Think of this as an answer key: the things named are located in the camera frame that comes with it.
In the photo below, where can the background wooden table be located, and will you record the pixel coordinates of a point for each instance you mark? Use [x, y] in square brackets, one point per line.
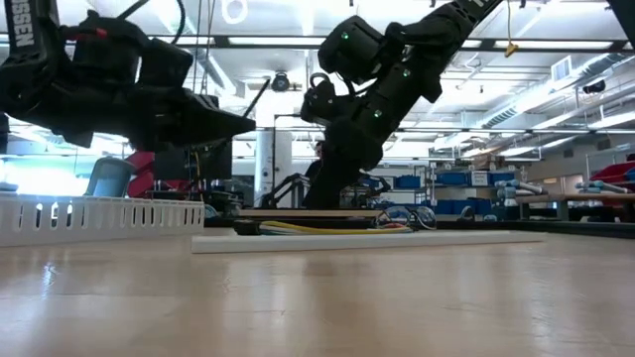
[278, 213]

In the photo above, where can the red storage bins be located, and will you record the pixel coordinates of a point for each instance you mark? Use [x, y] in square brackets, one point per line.
[141, 173]
[615, 173]

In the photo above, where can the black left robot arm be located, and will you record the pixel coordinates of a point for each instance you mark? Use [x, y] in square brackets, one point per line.
[30, 79]

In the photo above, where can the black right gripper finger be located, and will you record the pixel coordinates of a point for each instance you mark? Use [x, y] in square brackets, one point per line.
[337, 188]

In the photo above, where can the black background robot arm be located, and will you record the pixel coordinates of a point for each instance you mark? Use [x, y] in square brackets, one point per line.
[285, 188]

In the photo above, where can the wooden workbench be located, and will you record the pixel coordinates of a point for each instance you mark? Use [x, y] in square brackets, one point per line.
[570, 198]

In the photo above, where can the white duct cover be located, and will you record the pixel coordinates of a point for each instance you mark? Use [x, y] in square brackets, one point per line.
[347, 243]

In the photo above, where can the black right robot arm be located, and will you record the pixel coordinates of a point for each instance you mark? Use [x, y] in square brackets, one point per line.
[426, 30]

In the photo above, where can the black monitor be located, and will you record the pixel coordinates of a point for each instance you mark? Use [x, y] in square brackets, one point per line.
[168, 166]

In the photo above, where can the grey office chair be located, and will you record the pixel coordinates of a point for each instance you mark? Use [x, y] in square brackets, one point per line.
[110, 178]

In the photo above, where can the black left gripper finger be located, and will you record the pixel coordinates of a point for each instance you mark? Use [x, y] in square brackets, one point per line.
[223, 124]

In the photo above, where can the blue storage bins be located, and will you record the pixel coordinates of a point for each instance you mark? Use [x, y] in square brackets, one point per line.
[454, 178]

